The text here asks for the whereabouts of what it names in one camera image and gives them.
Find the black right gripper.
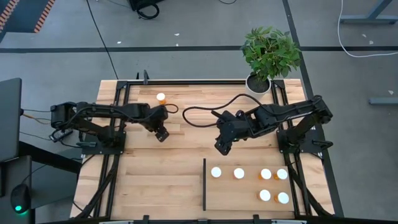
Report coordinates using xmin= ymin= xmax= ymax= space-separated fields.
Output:
xmin=214 ymin=119 xmax=249 ymax=156

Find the white round plant pot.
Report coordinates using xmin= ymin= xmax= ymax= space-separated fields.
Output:
xmin=245 ymin=73 xmax=273 ymax=99

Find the green leafy plant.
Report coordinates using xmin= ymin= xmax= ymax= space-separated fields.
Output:
xmin=239 ymin=26 xmax=302 ymax=82

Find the black power adapter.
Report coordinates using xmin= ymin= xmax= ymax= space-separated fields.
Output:
xmin=49 ymin=126 xmax=75 ymax=144

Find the dark side desk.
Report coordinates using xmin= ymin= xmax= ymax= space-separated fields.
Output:
xmin=0 ymin=141 xmax=83 ymax=224

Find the dark grey computer case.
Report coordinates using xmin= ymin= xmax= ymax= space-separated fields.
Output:
xmin=0 ymin=77 xmax=23 ymax=163

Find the black computer mouse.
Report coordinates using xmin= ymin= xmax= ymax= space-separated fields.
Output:
xmin=9 ymin=183 xmax=32 ymax=215

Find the grey floor bar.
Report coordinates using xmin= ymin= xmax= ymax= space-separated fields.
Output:
xmin=369 ymin=96 xmax=398 ymax=106

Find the grey desk leg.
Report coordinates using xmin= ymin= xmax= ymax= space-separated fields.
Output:
xmin=338 ymin=0 xmax=398 ymax=26

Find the dark mat with orange stripes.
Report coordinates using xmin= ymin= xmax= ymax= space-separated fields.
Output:
xmin=0 ymin=0 xmax=57 ymax=34

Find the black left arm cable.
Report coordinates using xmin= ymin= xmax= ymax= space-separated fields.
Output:
xmin=163 ymin=103 xmax=180 ymax=114

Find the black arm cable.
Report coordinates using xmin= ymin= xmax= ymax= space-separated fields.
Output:
xmin=182 ymin=93 xmax=270 ymax=128
xmin=163 ymin=103 xmax=180 ymax=114

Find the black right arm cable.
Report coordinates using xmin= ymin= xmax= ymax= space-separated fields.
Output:
xmin=182 ymin=93 xmax=270 ymax=128

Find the black metal rig frame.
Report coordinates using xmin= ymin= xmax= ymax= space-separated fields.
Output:
xmin=70 ymin=70 xmax=346 ymax=224

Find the thin orange wire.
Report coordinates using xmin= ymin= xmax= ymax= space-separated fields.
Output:
xmin=22 ymin=112 xmax=57 ymax=126

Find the black equipment with coiled cable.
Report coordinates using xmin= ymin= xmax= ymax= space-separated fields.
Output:
xmin=128 ymin=0 xmax=166 ymax=21

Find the white floor cable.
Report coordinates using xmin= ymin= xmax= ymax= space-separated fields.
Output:
xmin=336 ymin=0 xmax=398 ymax=58

